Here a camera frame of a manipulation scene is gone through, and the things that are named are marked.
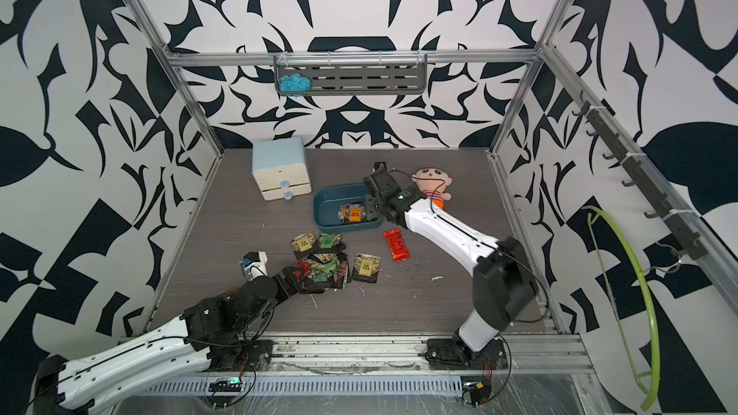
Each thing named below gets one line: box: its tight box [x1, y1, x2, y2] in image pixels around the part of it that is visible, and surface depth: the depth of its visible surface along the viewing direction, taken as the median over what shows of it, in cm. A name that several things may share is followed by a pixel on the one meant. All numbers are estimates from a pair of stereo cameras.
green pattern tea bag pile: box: [293, 252, 349, 294], surface depth 87 cm
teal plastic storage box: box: [313, 182, 386, 233], surface depth 103 cm
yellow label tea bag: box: [290, 232, 317, 261], surface depth 95 cm
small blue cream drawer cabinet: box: [251, 137, 313, 202], surface depth 99 cm
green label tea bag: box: [318, 233, 343, 249], surface depth 96 cm
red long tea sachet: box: [383, 227, 411, 263], surface depth 95 cm
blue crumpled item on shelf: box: [278, 73, 313, 98], surface depth 93 cm
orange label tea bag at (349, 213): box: [337, 203, 367, 225], surface depth 101 cm
